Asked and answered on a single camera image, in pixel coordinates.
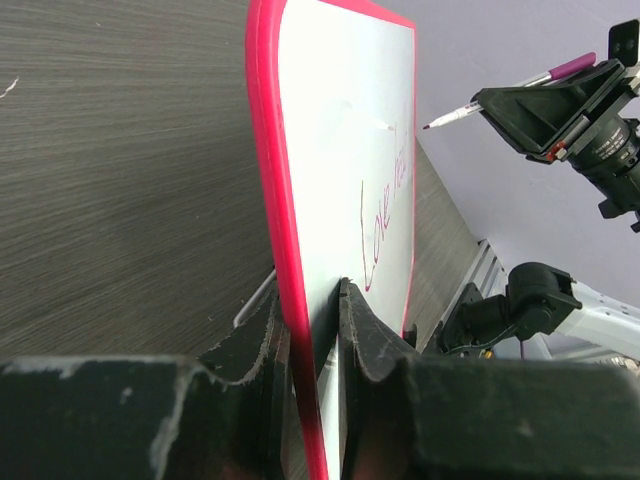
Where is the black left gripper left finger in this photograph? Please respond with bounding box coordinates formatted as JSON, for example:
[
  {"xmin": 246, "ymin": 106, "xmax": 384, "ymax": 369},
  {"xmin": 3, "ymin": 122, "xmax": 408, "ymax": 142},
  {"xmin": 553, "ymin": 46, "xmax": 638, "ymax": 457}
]
[{"xmin": 1, "ymin": 292, "xmax": 291, "ymax": 479}]

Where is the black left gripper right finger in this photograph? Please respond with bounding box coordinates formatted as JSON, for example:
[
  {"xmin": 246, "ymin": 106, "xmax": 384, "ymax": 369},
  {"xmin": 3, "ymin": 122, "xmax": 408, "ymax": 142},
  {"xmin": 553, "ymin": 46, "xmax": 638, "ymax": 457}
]
[{"xmin": 339, "ymin": 279, "xmax": 639, "ymax": 479}]

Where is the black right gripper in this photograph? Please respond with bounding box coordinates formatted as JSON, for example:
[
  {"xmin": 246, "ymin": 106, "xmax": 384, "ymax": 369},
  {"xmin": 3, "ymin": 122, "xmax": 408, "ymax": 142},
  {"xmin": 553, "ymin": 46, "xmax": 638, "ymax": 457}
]
[{"xmin": 473, "ymin": 60, "xmax": 639, "ymax": 163}]

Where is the white marker pen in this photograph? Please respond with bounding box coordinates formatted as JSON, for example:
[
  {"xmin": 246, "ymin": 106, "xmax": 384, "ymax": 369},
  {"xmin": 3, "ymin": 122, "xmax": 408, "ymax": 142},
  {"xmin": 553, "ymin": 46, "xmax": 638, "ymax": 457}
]
[{"xmin": 423, "ymin": 72, "xmax": 554, "ymax": 130}]

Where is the magenta marker cap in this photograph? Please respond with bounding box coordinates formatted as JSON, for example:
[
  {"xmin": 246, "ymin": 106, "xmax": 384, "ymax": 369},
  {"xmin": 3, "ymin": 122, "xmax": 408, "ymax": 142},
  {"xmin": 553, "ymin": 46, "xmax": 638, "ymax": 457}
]
[{"xmin": 548, "ymin": 52, "xmax": 597, "ymax": 81}]

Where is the pink framed whiteboard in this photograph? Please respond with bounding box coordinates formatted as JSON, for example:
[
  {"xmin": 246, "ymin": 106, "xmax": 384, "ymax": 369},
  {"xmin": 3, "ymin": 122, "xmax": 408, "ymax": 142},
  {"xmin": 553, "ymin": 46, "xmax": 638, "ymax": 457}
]
[{"xmin": 245, "ymin": 1, "xmax": 416, "ymax": 479}]

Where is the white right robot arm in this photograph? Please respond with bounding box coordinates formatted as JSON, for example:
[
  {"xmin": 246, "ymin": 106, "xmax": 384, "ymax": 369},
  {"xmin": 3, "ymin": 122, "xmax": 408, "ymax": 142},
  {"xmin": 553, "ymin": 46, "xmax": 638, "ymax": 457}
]
[{"xmin": 419, "ymin": 58, "xmax": 639, "ymax": 360}]

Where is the black whiteboard stand clip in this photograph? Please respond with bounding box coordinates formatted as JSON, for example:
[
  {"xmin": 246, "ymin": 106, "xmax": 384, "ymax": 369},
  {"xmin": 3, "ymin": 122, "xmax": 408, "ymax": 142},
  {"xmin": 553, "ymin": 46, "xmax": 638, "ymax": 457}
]
[{"xmin": 403, "ymin": 323, "xmax": 418, "ymax": 349}]

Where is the metal wire whiteboard stand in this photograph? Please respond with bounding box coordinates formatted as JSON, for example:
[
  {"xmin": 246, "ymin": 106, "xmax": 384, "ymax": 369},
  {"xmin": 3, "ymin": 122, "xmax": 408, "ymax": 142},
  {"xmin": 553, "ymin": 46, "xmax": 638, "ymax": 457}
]
[{"xmin": 232, "ymin": 269, "xmax": 276, "ymax": 328}]

